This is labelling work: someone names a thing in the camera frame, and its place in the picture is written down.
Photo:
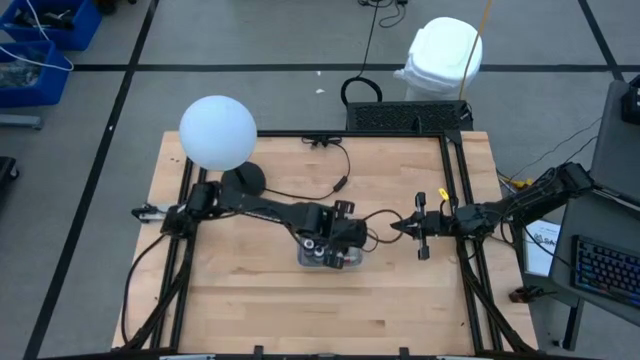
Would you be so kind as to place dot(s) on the grey plastic tray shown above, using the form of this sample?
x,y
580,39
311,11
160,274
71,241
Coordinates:
x,y
355,258

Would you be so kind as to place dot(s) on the grey desk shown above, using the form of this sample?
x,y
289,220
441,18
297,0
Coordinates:
x,y
590,235
615,150

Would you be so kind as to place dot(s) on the black aluminium table frame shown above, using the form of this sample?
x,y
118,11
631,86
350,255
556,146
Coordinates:
x,y
390,134

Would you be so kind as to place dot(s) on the black desktop device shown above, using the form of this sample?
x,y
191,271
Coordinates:
x,y
632,105

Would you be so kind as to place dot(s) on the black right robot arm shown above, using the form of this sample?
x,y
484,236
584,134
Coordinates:
x,y
525,200

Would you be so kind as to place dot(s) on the grey metal bar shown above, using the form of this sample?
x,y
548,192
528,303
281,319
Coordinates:
x,y
20,122

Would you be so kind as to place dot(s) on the white lined trash bin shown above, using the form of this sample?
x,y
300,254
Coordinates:
x,y
440,55

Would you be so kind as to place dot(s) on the black brown clamp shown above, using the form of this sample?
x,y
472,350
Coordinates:
x,y
522,294

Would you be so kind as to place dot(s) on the large purple-tipped coloring bottle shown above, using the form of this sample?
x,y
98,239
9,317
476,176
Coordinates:
x,y
309,244

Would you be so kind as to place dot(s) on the white printed paper sheet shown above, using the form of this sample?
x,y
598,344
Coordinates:
x,y
542,250

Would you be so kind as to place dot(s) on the white frame label strip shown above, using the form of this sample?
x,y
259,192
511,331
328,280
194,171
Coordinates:
x,y
187,357
457,358

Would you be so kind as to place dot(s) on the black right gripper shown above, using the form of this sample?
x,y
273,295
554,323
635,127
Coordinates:
x,y
440,222

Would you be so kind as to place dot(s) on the large black-tipped coloring bottle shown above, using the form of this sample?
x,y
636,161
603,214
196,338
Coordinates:
x,y
318,252

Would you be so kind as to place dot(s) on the white globe table lamp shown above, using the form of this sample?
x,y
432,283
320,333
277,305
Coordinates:
x,y
217,132

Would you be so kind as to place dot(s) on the black perforated computer case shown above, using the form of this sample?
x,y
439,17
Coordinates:
x,y
400,116

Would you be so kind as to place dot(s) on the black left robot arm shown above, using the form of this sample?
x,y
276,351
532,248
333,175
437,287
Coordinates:
x,y
260,207

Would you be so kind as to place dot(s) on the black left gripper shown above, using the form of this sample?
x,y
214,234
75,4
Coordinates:
x,y
335,230

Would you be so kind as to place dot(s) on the backlit black keyboard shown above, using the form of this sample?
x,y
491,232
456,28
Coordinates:
x,y
605,270

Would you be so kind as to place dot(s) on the blue storage bin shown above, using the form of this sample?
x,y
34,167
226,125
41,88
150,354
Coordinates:
x,y
50,92
80,30

